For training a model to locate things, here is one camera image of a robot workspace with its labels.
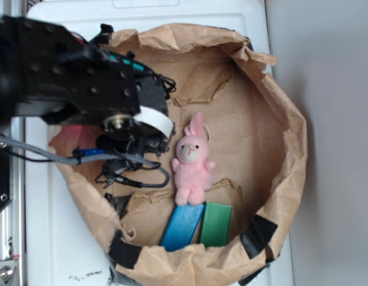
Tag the black tape piece left rim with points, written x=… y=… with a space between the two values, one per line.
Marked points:
x=123 y=253

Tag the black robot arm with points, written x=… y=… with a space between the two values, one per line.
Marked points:
x=49 y=72

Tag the black tape piece front left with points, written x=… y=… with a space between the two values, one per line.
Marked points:
x=257 y=235

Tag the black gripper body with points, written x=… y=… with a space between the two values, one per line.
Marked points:
x=150 y=127

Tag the brown paper bag tray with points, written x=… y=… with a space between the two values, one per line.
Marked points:
x=258 y=141

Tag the blue wooden block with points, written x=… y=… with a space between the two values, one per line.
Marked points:
x=182 y=226

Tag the aluminium frame rail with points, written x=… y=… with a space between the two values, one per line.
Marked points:
x=13 y=268

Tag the white plastic bin lid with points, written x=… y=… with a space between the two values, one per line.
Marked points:
x=60 y=247

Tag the green wooden block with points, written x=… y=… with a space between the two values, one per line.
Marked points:
x=215 y=224

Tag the pink plush bunny toy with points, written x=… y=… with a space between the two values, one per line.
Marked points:
x=193 y=172

